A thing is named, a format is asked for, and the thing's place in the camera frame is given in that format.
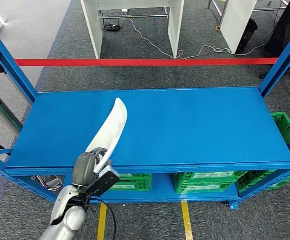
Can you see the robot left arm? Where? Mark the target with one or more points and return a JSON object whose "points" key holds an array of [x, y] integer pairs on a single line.
{"points": [[67, 215]]}

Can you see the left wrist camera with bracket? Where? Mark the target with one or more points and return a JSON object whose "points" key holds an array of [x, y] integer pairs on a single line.
{"points": [[105, 184]]}

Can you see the red barrier belt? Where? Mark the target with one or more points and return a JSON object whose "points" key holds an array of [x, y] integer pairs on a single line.
{"points": [[134, 62]]}

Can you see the white power strip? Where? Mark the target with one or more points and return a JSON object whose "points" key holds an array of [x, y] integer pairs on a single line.
{"points": [[125, 11]]}

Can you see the blue metal shelf rack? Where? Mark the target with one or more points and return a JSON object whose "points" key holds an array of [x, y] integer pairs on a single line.
{"points": [[160, 126]]}

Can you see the black office chair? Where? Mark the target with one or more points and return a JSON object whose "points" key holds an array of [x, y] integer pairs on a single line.
{"points": [[285, 30]]}

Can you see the yellow floor tape square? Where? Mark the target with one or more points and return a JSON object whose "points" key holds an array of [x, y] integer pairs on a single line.
{"points": [[102, 222]]}

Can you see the white table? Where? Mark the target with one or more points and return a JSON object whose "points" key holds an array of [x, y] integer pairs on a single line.
{"points": [[92, 30], [237, 23]]}

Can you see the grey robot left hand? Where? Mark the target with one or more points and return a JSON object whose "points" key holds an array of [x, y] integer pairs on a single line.
{"points": [[83, 169]]}

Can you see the white curved plastic car part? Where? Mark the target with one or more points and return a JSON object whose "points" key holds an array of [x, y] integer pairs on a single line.
{"points": [[112, 129]]}

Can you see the black box under table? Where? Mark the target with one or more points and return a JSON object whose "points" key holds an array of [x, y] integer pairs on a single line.
{"points": [[248, 34]]}

